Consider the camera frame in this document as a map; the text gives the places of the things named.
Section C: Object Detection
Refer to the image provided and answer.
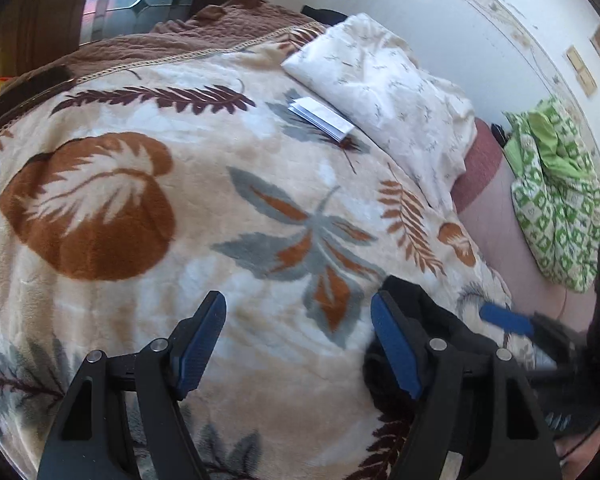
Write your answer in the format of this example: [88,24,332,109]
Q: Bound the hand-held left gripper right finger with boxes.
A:
[370,290,563,480]

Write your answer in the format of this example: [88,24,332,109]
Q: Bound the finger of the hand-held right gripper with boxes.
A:
[479,302,589,362]

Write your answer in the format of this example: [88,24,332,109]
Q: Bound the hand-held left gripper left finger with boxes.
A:
[37,290,228,480]

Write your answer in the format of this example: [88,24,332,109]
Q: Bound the black pants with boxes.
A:
[362,275,506,413]

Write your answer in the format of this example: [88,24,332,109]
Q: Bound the pink padded headboard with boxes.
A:
[452,115,600,331]

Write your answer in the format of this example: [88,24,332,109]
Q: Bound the leaf print fleece blanket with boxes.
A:
[0,27,536,480]

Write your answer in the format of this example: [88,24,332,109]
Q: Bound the green patterned quilt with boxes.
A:
[502,96,600,293]

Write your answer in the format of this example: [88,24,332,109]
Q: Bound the white paper booklet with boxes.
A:
[287,96,353,142]

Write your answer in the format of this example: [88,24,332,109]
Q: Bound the white printed pillow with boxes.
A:
[281,12,478,211]

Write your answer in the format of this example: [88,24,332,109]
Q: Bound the brown quilted bedspread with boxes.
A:
[0,0,331,136]

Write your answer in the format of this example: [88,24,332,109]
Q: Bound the dark cloth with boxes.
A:
[300,5,348,26]

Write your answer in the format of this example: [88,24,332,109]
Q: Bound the tan wall switch plate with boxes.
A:
[566,46,597,95]

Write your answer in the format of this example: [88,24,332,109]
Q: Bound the wooden window frame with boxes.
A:
[0,0,98,106]

